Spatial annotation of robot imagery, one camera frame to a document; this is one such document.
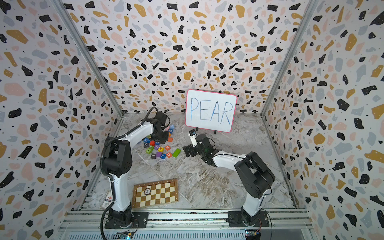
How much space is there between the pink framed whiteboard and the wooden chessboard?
45 centimetres

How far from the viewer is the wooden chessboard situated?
78 cm

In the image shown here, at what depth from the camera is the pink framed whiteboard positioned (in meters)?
1.05
